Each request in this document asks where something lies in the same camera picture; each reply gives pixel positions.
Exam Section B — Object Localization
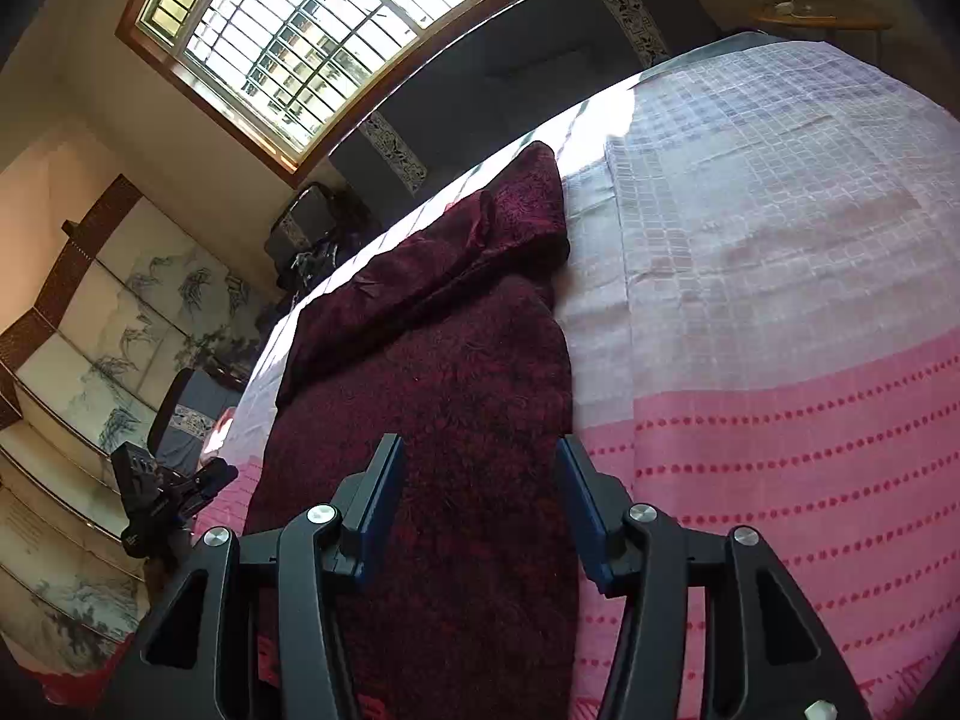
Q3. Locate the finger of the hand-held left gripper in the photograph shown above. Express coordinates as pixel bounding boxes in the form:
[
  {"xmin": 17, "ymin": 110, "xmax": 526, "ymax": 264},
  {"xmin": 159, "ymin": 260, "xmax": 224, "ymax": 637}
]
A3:
[{"xmin": 178, "ymin": 459, "xmax": 238, "ymax": 527}]

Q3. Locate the dark chair with patterned cushion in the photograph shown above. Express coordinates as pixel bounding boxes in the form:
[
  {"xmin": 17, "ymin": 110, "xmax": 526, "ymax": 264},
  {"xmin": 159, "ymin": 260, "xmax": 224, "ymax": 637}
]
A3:
[{"xmin": 146, "ymin": 367, "xmax": 248, "ymax": 475}]

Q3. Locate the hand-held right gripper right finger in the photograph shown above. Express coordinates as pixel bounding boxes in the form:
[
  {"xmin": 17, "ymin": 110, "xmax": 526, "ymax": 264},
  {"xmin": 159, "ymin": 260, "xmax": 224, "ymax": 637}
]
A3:
[{"xmin": 556, "ymin": 435, "xmax": 875, "ymax": 720}]

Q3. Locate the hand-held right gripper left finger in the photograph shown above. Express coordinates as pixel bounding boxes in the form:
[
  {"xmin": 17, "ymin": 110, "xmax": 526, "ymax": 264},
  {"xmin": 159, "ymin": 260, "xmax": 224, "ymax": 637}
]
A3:
[{"xmin": 101, "ymin": 433, "xmax": 407, "ymax": 720}]

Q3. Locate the wooden side table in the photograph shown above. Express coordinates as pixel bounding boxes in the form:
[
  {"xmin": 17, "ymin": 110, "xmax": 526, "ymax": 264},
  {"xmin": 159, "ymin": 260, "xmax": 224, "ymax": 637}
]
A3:
[{"xmin": 750, "ymin": 1, "xmax": 893, "ymax": 65}]

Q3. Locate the black bag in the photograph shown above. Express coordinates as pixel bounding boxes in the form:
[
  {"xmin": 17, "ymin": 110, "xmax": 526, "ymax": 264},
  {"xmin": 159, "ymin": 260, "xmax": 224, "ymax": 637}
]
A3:
[{"xmin": 264, "ymin": 184, "xmax": 383, "ymax": 295}]

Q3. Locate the landscape painted folding screen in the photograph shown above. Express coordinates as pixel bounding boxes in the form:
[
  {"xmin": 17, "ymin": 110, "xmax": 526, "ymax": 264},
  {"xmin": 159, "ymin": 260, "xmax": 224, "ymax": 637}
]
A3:
[{"xmin": 0, "ymin": 176, "xmax": 280, "ymax": 676}]

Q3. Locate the maroon floral knit garment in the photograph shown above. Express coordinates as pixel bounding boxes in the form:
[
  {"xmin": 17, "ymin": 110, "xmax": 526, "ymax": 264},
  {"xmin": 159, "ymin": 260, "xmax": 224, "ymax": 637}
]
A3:
[{"xmin": 244, "ymin": 141, "xmax": 582, "ymax": 720}]

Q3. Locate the dark padded headboard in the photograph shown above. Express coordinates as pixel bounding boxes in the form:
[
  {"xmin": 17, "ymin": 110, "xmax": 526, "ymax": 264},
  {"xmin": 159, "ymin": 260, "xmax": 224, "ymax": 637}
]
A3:
[{"xmin": 330, "ymin": 0, "xmax": 728, "ymax": 196}]

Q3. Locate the wooden framed barred window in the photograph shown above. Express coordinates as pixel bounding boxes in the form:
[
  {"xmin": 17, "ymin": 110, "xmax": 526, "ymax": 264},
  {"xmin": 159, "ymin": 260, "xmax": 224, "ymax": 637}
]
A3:
[{"xmin": 116, "ymin": 0, "xmax": 653, "ymax": 181}]

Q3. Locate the pink and purple checked blanket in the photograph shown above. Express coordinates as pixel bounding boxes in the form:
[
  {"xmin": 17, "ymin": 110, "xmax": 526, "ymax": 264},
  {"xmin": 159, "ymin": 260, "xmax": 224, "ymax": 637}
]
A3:
[{"xmin": 191, "ymin": 34, "xmax": 960, "ymax": 720}]

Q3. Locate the red cloth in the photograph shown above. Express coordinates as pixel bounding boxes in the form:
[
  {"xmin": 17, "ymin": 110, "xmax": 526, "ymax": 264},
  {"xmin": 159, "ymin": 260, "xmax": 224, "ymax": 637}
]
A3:
[{"xmin": 34, "ymin": 671, "xmax": 113, "ymax": 712}]

